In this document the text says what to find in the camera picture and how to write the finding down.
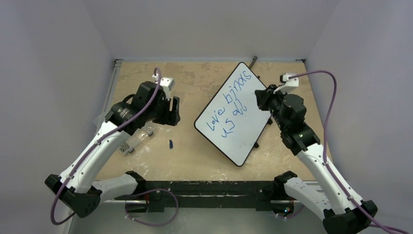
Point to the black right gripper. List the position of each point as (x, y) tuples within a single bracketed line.
[(262, 99)]

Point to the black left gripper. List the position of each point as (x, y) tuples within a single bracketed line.
[(170, 118)]

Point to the black framed whiteboard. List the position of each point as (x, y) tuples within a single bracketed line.
[(232, 121)]

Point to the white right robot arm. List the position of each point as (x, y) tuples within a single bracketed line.
[(338, 206)]

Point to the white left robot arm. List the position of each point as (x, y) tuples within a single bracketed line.
[(76, 186)]

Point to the black base beam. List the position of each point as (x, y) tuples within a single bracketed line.
[(257, 195)]

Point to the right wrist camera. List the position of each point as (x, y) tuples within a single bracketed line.
[(288, 83)]

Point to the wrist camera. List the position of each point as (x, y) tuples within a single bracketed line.
[(167, 83), (288, 83)]

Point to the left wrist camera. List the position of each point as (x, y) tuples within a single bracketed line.
[(167, 83)]

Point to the aluminium frame rail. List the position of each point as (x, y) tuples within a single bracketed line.
[(99, 86)]

